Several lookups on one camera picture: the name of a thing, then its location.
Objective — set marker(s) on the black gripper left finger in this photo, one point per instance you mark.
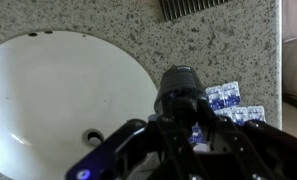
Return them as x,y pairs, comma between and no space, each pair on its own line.
174,153

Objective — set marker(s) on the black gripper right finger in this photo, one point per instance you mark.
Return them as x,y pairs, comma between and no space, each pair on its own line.
271,150

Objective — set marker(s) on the chrome sink drain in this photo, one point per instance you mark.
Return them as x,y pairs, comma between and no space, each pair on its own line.
93,137

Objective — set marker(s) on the white oval sink basin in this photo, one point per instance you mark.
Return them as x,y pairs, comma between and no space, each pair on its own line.
64,93

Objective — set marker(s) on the black pump bottle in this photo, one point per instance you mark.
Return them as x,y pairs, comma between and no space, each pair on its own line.
181,81

